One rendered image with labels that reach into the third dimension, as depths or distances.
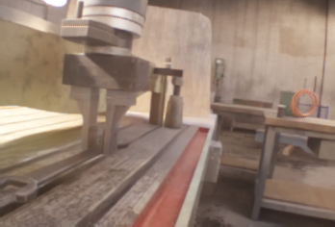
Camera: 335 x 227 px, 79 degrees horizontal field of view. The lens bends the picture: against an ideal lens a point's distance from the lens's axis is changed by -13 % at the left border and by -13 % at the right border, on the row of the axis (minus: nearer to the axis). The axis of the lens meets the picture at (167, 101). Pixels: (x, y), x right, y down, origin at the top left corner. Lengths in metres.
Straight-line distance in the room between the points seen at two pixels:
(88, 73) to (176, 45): 1.13
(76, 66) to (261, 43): 6.81
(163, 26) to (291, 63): 5.81
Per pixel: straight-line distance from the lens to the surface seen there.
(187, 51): 1.46
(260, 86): 6.91
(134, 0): 0.34
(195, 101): 1.39
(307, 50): 7.17
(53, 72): 0.43
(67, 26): 0.31
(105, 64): 0.34
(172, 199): 0.41
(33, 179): 0.27
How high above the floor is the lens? 1.00
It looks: 4 degrees down
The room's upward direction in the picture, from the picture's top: 6 degrees clockwise
